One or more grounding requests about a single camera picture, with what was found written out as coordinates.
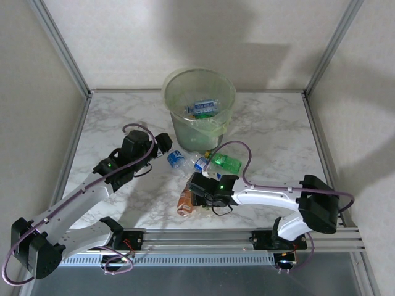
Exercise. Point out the bottle with orange label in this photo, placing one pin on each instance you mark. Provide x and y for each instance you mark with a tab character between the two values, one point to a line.
185	202

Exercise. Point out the clear bottle dark blue label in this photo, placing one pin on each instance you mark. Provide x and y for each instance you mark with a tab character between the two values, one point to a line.
176	159

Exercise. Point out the crushed clear bottle blue cap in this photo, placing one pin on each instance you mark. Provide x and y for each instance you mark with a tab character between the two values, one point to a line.
200	162

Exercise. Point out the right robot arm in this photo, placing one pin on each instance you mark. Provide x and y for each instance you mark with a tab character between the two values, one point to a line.
265	197

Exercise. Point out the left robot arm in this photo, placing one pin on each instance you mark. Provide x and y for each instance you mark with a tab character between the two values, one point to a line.
71	202

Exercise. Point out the translucent trash bin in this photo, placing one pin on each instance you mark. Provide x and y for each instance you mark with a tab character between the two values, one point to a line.
191	138

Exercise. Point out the grey metal panel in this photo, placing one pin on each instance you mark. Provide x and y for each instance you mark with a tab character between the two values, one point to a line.
197	282

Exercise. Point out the small lit circuit board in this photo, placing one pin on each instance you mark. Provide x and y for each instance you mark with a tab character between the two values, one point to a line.
118	260
285	261

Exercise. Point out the wide aluminium mounting rail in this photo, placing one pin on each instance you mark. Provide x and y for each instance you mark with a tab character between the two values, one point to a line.
197	239

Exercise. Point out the aluminium frame rail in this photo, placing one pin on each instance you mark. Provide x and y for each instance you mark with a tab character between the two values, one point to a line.
129	91
314	123
79	123

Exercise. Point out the aluminium frame post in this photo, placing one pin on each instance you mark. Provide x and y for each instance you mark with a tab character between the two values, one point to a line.
334	46
367	277
60	46
24	291

